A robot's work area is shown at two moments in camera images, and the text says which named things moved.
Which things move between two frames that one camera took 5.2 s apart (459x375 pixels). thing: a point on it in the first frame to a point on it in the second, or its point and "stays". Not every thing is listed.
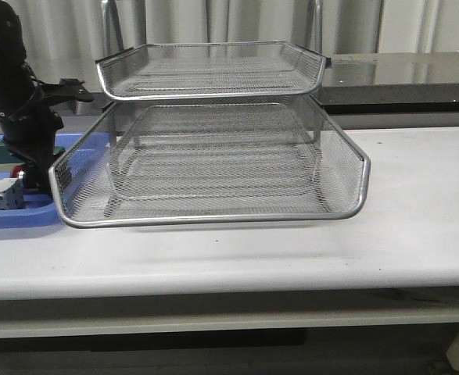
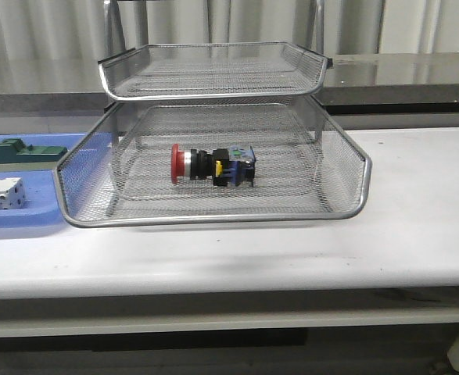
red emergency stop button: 15,170 to 234,166
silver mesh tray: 207,161 stays
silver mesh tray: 209,69 stays
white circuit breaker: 4,194 stays
